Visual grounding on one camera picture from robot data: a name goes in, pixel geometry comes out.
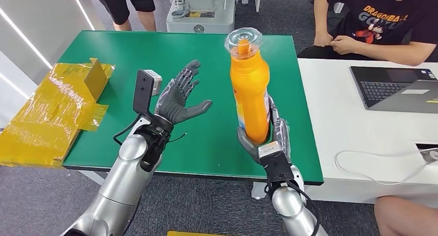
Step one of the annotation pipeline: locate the person's knee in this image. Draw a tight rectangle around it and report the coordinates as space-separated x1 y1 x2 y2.
373 196 438 236

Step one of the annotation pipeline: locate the white table leg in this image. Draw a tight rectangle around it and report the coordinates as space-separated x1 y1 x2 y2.
79 170 105 185
251 182 271 200

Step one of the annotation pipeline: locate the yellow flat item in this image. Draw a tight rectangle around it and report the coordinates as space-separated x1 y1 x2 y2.
167 231 220 236

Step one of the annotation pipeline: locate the dark grey laptop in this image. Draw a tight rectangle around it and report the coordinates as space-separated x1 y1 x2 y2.
349 66 438 114

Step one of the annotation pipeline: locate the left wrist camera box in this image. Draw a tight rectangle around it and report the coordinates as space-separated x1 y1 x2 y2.
132 69 163 114

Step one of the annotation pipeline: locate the standing person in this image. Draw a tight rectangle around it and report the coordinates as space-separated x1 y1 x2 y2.
75 0 158 32

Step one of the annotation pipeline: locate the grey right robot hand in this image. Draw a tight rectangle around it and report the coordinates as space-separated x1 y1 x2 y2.
237 95 291 165

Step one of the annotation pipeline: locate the white cable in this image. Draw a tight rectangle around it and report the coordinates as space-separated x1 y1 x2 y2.
334 149 438 186

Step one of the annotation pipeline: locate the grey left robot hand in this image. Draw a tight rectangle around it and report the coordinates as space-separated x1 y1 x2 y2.
154 59 213 125

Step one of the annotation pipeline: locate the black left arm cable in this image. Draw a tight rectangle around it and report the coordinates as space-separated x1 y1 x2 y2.
113 113 143 146

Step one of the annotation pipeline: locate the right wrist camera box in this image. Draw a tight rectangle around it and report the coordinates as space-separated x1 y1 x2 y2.
257 141 295 184

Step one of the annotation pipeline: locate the pale grey machine pedestal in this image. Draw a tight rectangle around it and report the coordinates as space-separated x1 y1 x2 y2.
166 0 237 34

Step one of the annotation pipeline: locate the orange plastic bottle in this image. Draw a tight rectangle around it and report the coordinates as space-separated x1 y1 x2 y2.
224 27 271 146

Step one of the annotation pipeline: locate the seated person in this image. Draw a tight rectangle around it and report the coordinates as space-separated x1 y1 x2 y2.
296 0 438 67

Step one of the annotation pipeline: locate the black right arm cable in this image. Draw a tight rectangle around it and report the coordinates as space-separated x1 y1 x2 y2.
264 179 321 236

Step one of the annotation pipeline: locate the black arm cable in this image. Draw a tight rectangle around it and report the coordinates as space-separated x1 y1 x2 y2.
264 179 321 236
113 113 143 146

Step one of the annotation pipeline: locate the yellow taped cardboard box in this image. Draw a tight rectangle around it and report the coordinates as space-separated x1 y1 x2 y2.
0 58 116 168

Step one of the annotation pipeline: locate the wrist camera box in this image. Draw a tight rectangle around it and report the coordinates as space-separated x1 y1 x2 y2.
132 69 163 114
257 141 295 184

